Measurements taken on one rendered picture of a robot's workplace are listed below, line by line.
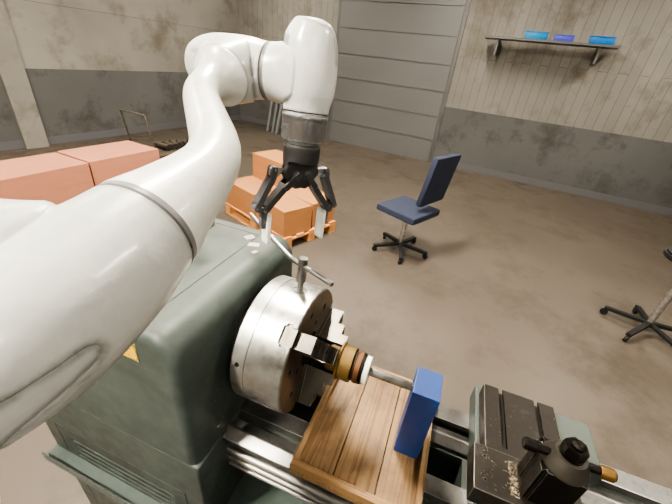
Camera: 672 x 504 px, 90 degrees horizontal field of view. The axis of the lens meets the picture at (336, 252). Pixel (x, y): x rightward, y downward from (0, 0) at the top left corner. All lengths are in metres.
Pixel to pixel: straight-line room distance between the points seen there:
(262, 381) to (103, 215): 0.56
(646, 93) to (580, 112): 0.83
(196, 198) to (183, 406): 0.55
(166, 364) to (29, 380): 0.47
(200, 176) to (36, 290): 0.16
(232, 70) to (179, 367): 0.54
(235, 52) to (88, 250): 0.50
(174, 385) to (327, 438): 0.42
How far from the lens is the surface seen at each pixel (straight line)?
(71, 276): 0.26
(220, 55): 0.69
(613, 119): 7.45
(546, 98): 7.33
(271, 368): 0.75
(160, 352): 0.70
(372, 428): 1.00
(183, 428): 0.86
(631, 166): 7.62
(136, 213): 0.29
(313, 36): 0.67
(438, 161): 3.14
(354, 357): 0.83
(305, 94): 0.66
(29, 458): 2.27
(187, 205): 0.32
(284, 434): 1.02
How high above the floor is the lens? 1.72
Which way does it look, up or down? 30 degrees down
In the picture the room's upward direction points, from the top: 7 degrees clockwise
